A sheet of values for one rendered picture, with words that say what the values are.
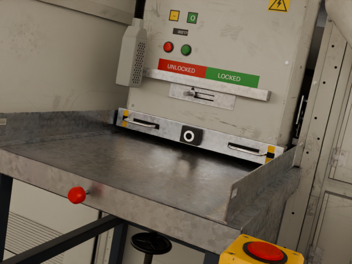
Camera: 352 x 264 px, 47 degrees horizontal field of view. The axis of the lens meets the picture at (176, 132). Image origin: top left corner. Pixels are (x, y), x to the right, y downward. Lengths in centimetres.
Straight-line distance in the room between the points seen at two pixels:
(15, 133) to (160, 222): 45
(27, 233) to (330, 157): 129
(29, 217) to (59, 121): 84
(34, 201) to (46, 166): 100
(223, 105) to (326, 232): 50
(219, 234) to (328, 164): 69
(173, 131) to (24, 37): 51
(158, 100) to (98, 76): 27
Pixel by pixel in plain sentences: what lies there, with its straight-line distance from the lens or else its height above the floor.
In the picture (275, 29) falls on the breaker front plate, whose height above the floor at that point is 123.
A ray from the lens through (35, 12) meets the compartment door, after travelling 129.
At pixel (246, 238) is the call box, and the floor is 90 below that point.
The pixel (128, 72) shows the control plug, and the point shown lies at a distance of 120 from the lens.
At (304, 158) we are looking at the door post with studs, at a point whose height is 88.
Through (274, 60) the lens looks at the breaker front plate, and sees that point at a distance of 116.
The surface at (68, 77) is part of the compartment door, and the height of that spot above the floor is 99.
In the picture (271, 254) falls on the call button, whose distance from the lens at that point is 47.
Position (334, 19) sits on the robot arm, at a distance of 102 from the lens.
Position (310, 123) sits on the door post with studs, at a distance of 132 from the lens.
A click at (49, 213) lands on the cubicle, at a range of 182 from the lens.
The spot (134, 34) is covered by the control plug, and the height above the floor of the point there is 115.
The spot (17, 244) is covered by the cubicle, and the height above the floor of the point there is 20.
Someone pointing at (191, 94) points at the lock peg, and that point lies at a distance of 120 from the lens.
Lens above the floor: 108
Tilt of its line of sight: 9 degrees down
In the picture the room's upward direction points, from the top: 11 degrees clockwise
